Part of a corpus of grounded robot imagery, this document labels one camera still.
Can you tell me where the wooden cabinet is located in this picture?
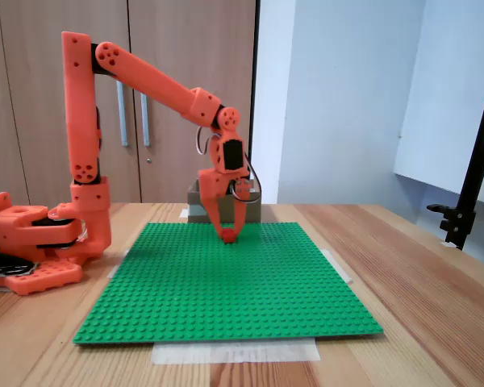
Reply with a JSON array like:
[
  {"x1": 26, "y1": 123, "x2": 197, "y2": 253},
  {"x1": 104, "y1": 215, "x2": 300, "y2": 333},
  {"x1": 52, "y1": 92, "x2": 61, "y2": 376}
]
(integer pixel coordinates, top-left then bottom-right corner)
[{"x1": 0, "y1": 0, "x2": 261, "y2": 205}]

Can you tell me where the black camera stand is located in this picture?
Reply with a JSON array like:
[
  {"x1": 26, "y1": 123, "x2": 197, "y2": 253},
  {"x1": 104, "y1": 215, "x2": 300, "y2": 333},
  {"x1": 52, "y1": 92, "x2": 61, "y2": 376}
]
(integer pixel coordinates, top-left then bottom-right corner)
[{"x1": 426, "y1": 68, "x2": 484, "y2": 252}]

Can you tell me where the wide masking tape strip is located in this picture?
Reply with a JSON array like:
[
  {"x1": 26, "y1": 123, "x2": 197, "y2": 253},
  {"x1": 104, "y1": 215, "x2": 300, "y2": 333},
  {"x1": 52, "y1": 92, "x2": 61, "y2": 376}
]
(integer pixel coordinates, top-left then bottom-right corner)
[{"x1": 151, "y1": 337, "x2": 322, "y2": 366}]

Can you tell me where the open cardboard box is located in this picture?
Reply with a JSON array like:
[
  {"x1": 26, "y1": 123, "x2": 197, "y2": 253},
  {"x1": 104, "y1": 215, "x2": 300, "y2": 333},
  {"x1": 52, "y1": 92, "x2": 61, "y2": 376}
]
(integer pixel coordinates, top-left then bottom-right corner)
[{"x1": 186, "y1": 178, "x2": 263, "y2": 224}]

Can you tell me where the gripper motor cable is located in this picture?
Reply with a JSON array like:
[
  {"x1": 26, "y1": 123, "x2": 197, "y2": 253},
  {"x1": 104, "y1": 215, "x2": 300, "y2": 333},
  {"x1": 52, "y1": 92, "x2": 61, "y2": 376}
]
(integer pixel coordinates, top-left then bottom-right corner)
[{"x1": 195, "y1": 127, "x2": 263, "y2": 203}]

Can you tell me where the metal cabinet handle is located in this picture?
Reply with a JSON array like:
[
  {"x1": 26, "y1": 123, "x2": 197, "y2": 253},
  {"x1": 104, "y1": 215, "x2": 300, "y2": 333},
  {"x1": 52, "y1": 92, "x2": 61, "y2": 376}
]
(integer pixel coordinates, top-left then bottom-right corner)
[
  {"x1": 139, "y1": 93, "x2": 152, "y2": 147},
  {"x1": 115, "y1": 80, "x2": 129, "y2": 147}
]

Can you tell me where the black cable bundle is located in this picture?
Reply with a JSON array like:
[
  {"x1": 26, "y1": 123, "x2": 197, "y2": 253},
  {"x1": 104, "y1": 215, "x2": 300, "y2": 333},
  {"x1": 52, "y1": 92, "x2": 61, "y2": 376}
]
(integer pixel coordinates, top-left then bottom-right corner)
[{"x1": 0, "y1": 252, "x2": 40, "y2": 279}]

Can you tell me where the green lego baseplate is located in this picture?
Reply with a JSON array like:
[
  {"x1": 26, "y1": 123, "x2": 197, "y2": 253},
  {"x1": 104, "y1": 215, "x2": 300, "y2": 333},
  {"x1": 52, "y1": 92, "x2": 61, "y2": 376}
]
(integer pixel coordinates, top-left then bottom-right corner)
[{"x1": 72, "y1": 220, "x2": 385, "y2": 347}]

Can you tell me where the white wall panel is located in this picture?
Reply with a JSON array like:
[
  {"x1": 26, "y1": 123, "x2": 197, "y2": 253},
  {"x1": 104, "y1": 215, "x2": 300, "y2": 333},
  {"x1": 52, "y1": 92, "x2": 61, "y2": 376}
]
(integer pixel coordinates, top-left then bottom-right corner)
[{"x1": 394, "y1": 0, "x2": 484, "y2": 209}]

